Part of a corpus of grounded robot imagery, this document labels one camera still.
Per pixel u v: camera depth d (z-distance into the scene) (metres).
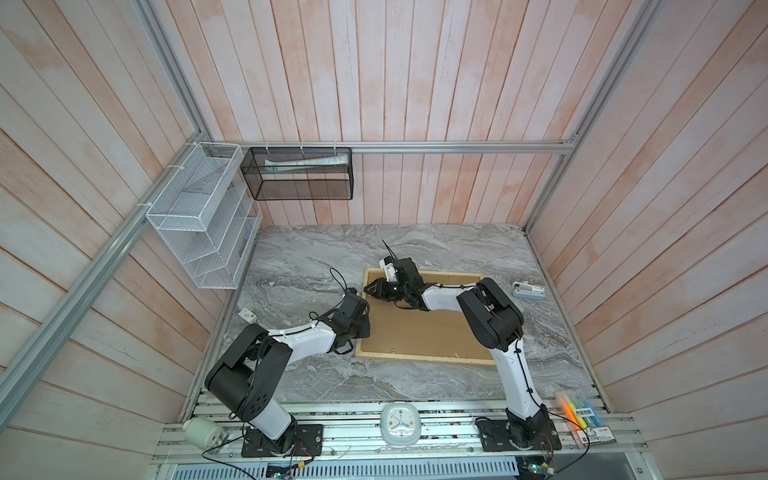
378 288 0.90
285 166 0.90
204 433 0.67
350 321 0.72
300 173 1.04
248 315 0.95
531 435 0.64
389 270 0.95
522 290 1.01
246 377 0.45
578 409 0.77
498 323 0.59
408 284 0.84
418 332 0.86
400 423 0.74
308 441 0.73
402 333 0.88
